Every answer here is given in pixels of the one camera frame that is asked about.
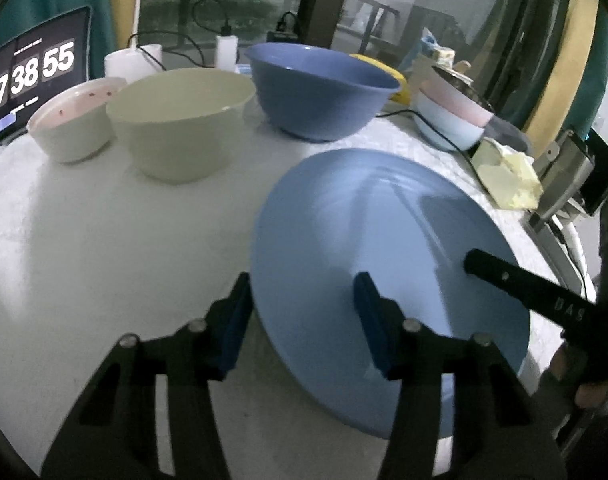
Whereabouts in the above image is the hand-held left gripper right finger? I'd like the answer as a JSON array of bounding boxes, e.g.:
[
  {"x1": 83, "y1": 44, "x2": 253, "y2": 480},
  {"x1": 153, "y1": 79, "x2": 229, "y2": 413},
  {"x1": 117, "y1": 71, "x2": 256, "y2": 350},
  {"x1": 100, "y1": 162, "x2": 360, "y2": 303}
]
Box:
[{"x1": 353, "y1": 270, "x2": 569, "y2": 480}]

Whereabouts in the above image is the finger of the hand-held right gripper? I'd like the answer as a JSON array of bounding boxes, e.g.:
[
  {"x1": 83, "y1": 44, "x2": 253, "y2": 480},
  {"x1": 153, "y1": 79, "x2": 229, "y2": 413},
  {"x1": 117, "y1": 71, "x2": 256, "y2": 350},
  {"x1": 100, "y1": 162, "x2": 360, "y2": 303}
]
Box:
[{"x1": 462, "y1": 248, "x2": 599, "y2": 334}]

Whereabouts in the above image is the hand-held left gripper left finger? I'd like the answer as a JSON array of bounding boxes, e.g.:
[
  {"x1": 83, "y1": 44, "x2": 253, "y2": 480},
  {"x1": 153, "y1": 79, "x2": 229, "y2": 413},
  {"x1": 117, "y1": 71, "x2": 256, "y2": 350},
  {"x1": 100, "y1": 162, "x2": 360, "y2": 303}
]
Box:
[{"x1": 39, "y1": 271, "x2": 253, "y2": 480}]

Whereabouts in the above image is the light blue plate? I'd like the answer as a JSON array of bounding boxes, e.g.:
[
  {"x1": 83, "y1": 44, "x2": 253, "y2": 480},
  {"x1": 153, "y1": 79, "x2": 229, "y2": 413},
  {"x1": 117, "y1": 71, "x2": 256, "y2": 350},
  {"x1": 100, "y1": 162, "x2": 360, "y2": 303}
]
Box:
[{"x1": 250, "y1": 148, "x2": 531, "y2": 440}]

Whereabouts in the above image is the cream bowl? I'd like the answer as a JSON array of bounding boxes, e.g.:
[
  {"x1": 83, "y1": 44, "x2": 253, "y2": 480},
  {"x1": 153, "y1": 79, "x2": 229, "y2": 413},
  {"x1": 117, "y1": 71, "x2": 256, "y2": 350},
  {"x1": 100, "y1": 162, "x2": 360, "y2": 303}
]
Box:
[{"x1": 105, "y1": 69, "x2": 256, "y2": 183}]

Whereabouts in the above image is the large blue bowl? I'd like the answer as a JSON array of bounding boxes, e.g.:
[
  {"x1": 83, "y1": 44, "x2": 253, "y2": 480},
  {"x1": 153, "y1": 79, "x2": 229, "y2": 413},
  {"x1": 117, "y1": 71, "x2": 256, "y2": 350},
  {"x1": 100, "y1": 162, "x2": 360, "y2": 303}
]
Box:
[{"x1": 244, "y1": 42, "x2": 401, "y2": 142}]

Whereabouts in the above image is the pink spotted bowl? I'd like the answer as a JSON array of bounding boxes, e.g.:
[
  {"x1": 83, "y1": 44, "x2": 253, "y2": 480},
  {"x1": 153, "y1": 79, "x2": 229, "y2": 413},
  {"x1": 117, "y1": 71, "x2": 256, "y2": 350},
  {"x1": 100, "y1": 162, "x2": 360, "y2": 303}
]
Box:
[{"x1": 26, "y1": 77, "x2": 127, "y2": 163}]

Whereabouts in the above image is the person's right hand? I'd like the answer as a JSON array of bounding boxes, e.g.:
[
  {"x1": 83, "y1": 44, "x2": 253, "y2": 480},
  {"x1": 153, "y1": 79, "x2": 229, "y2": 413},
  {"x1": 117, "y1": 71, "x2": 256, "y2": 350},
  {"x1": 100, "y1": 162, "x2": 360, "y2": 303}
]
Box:
[{"x1": 543, "y1": 344, "x2": 608, "y2": 412}]

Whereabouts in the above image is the yellow tissue pack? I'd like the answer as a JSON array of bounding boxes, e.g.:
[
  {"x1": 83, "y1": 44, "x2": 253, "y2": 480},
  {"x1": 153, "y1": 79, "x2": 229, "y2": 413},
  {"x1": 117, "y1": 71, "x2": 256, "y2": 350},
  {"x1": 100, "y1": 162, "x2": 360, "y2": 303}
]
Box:
[{"x1": 471, "y1": 137, "x2": 544, "y2": 210}]

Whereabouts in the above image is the steel bowl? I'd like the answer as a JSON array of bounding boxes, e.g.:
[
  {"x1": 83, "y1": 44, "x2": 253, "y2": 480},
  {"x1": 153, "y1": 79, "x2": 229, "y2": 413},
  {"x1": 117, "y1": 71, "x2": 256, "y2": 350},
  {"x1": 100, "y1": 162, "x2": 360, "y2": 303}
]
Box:
[{"x1": 430, "y1": 64, "x2": 495, "y2": 113}]

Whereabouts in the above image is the yellow curtain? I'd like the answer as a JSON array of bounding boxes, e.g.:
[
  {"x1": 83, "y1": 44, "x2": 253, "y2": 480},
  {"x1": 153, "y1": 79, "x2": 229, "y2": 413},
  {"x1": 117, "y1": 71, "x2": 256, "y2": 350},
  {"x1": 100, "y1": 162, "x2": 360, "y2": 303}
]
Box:
[
  {"x1": 524, "y1": 0, "x2": 599, "y2": 146},
  {"x1": 109, "y1": 0, "x2": 146, "y2": 51}
]

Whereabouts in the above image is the yellow wipes packet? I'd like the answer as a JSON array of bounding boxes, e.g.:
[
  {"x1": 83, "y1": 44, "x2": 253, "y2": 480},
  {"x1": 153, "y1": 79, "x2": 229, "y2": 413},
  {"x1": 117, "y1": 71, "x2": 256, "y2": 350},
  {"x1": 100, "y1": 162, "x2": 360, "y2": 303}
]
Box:
[{"x1": 349, "y1": 52, "x2": 410, "y2": 103}]

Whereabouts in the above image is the white charger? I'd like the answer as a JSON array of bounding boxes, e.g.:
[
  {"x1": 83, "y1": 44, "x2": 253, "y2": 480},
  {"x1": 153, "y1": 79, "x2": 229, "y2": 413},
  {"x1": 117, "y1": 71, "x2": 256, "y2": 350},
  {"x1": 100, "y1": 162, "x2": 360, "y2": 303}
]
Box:
[{"x1": 215, "y1": 35, "x2": 239, "y2": 70}]

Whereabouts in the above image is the white desk lamp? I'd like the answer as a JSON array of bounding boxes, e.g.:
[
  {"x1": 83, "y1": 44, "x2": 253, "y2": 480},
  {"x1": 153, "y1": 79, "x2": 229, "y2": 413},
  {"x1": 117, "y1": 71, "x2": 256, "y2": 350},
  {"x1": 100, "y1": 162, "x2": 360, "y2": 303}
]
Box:
[{"x1": 104, "y1": 0, "x2": 165, "y2": 83}]

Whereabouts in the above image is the black charger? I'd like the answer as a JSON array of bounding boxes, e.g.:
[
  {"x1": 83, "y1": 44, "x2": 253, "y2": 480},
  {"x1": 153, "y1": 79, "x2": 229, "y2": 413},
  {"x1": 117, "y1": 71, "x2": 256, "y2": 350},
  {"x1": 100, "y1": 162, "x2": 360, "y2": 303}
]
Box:
[{"x1": 268, "y1": 12, "x2": 301, "y2": 45}]

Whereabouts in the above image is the tablet with clock display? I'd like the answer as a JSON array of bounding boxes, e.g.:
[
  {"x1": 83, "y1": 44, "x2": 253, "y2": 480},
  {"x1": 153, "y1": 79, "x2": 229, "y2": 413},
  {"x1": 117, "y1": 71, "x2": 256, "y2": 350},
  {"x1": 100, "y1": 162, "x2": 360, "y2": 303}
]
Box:
[{"x1": 0, "y1": 6, "x2": 92, "y2": 153}]

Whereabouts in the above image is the long black cable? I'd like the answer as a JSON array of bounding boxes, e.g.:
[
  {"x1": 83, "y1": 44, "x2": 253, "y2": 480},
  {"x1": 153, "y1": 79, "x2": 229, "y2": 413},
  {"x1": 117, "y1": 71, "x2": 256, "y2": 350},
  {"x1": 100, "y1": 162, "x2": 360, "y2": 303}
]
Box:
[{"x1": 374, "y1": 107, "x2": 485, "y2": 181}]

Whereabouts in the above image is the lamp cable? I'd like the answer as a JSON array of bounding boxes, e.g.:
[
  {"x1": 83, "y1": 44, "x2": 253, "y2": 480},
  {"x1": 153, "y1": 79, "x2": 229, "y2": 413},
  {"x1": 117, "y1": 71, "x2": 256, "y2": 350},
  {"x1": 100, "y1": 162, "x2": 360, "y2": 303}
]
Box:
[{"x1": 128, "y1": 32, "x2": 206, "y2": 68}]

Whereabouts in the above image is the black window frame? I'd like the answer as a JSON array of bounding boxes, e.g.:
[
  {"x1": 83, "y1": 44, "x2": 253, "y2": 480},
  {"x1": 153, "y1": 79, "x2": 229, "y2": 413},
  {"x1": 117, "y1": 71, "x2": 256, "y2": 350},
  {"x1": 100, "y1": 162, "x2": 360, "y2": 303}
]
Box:
[{"x1": 294, "y1": 0, "x2": 357, "y2": 56}]

